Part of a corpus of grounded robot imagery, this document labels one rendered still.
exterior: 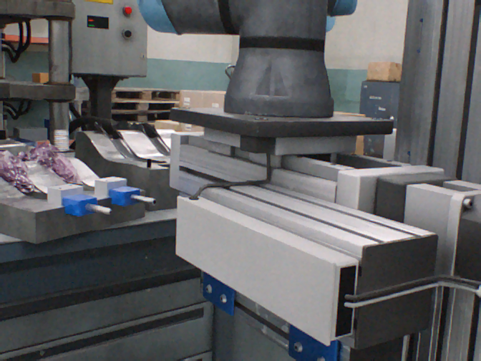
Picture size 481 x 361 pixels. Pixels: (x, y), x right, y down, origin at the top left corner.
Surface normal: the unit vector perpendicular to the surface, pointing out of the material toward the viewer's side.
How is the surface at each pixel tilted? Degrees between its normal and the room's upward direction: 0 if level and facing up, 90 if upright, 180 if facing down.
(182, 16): 131
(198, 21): 140
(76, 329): 90
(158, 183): 90
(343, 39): 90
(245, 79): 72
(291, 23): 90
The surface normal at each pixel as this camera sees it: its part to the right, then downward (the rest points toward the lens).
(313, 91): 0.56, -0.14
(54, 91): 0.04, 0.18
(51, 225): 0.83, 0.14
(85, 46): 0.63, 0.16
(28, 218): -0.56, 0.12
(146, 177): -0.78, 0.07
